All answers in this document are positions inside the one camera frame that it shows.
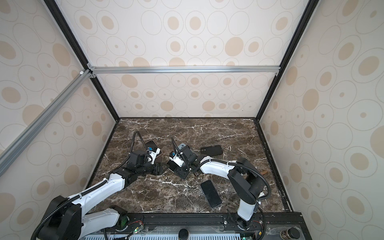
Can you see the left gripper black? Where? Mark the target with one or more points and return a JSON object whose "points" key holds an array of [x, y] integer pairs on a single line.
{"points": [[157, 171]]}

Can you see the black phone case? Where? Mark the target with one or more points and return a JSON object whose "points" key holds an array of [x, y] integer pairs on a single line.
{"points": [[212, 150]]}

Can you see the blue phone black screen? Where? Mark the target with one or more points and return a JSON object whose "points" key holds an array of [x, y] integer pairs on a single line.
{"points": [[151, 146]]}

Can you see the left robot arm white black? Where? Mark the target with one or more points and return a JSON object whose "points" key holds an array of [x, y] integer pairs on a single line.
{"points": [[69, 218]]}

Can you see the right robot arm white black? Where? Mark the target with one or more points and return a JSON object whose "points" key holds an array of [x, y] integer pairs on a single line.
{"points": [[247, 181]]}

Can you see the black round knob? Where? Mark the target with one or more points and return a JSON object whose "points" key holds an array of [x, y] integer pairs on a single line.
{"points": [[183, 234]]}

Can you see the black button right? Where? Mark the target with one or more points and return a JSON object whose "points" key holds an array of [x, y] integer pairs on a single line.
{"points": [[291, 234]]}

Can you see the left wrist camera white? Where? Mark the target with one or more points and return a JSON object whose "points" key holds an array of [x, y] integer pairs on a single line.
{"points": [[152, 153]]}

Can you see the black base frame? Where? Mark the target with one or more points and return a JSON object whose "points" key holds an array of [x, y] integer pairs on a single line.
{"points": [[206, 226]]}

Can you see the horizontal aluminium rail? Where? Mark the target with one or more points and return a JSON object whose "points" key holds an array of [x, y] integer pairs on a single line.
{"points": [[186, 70]]}

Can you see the diagonal aluminium rail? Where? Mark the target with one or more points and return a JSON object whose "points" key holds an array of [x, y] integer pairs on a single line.
{"points": [[25, 138]]}

